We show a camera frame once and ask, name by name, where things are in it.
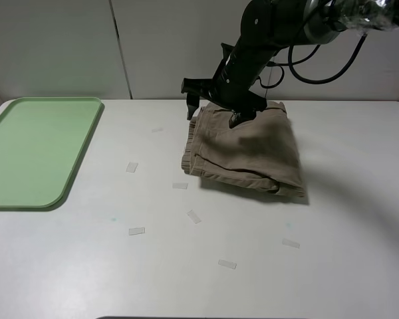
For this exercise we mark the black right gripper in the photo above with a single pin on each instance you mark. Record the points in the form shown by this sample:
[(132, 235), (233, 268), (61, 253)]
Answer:
[(230, 86)]

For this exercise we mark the khaki shorts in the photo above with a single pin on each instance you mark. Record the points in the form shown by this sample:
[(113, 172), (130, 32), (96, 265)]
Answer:
[(261, 154)]

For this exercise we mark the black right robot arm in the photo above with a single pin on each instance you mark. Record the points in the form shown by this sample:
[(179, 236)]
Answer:
[(268, 27)]

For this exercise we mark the light green plastic tray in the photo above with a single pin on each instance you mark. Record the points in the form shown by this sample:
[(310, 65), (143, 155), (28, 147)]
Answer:
[(41, 144)]

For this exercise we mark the clear tape piece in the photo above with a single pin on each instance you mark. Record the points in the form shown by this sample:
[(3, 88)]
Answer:
[(180, 185), (136, 231), (131, 167), (227, 264), (194, 217), (291, 243)]

